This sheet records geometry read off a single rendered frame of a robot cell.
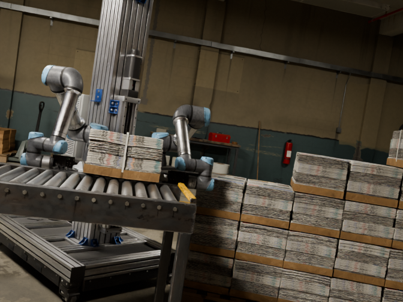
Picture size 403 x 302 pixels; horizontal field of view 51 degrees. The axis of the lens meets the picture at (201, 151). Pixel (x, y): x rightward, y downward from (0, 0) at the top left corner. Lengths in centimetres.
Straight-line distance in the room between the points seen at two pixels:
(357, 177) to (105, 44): 182
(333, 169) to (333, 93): 767
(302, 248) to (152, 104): 686
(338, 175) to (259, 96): 705
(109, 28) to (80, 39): 622
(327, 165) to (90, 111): 161
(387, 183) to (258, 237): 80
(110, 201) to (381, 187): 157
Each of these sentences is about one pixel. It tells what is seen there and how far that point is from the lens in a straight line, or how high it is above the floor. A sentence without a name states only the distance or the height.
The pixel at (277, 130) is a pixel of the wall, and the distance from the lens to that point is 965.
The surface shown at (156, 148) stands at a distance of 216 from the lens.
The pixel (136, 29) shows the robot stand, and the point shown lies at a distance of 301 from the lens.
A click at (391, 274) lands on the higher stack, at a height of 46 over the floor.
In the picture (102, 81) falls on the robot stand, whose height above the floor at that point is 133.
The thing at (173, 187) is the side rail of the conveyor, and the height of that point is 79.
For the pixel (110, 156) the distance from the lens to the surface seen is 217.
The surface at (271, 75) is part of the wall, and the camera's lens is 964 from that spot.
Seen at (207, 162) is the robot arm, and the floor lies 93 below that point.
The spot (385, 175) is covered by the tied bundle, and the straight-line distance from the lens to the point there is 263.
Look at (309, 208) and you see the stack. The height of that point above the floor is 75.
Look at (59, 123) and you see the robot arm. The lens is 235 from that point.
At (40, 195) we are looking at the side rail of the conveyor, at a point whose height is 77.
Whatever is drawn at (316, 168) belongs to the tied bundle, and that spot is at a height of 99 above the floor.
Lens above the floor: 112
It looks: 3 degrees down
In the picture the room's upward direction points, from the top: 9 degrees clockwise
